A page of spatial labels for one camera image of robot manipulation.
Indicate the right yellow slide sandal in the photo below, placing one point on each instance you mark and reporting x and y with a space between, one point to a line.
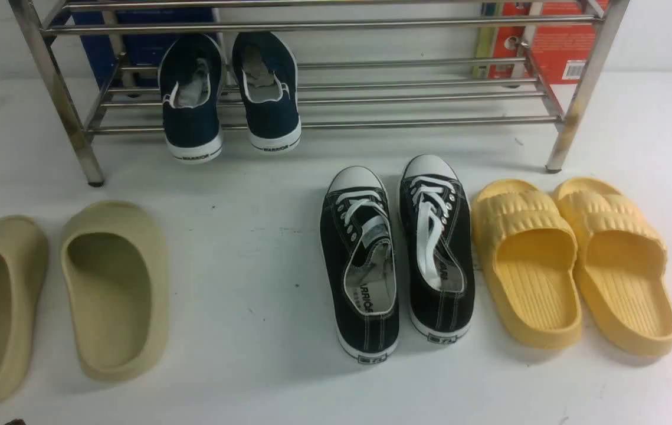
621 266

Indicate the yellow slide sandal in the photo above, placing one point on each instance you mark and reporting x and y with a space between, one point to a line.
621 266
527 252

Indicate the left yellow slide sandal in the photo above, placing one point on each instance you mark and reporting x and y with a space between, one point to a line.
527 252

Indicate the navy canvas sneaker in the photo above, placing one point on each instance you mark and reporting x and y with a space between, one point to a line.
267 74
191 79

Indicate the right navy canvas sneaker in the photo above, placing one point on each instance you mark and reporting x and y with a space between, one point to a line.
267 74

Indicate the blue box behind rack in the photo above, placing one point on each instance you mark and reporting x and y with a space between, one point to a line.
142 50

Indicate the left navy canvas sneaker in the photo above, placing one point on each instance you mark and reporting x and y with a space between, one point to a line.
191 79

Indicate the stainless steel shoe rack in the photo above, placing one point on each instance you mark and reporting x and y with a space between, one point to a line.
362 65

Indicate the right beige foam slide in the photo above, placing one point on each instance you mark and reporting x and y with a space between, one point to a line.
115 262

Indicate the black canvas sneaker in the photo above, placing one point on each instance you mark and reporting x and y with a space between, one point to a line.
358 249
436 220

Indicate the red box behind rack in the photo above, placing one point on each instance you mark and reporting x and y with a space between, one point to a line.
560 51

